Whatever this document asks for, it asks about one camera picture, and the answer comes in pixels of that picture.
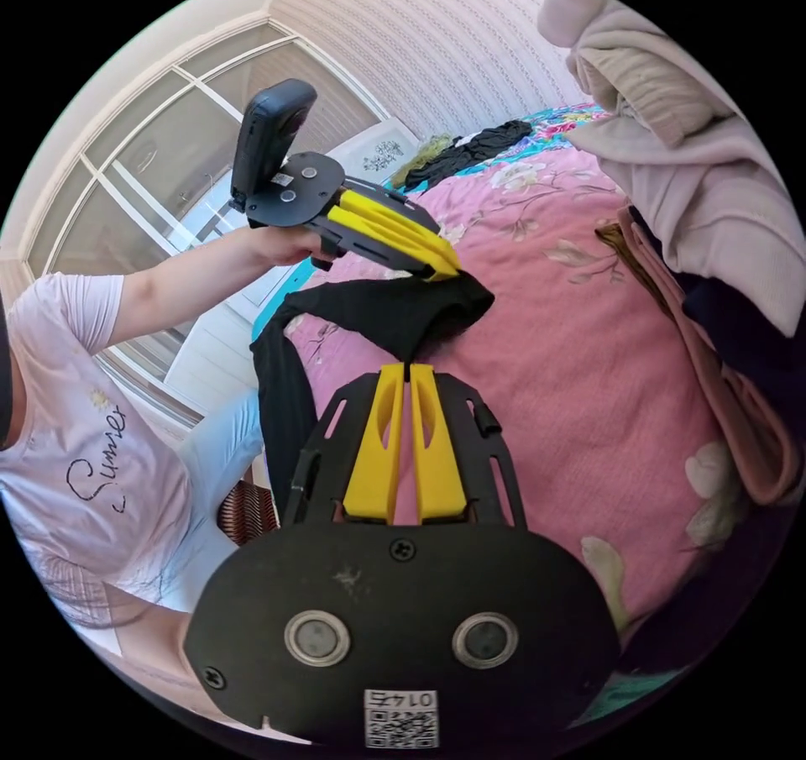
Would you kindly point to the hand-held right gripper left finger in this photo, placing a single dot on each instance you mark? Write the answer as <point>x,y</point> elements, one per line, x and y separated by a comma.
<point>376,458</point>

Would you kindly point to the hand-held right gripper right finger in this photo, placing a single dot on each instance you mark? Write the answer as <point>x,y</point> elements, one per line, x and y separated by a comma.
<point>436,458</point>

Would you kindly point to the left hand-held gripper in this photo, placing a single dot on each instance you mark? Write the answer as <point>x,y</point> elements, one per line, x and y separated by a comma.
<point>296,190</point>

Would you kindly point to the black long pants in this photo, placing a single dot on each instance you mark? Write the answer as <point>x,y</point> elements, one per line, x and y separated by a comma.
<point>378,313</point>

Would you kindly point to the person's left forearm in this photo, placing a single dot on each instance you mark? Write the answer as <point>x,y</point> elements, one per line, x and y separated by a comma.
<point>189,281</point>

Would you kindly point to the person's left hand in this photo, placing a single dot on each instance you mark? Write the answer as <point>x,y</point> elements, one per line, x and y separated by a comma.
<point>286,246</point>

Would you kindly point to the pile of clothes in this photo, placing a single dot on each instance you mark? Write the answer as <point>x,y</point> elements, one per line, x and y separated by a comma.
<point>699,206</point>
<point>469,150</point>

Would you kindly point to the bed with pink floral quilt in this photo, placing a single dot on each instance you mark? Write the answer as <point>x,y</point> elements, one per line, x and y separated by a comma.
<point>541,363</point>

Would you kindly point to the window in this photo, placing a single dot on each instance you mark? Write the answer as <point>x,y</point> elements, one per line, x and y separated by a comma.
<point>157,143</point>

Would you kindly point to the person's body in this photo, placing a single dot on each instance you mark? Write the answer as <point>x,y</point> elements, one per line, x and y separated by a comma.
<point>82,458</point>

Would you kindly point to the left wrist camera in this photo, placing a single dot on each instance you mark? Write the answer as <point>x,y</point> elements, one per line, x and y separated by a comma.
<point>261,136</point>

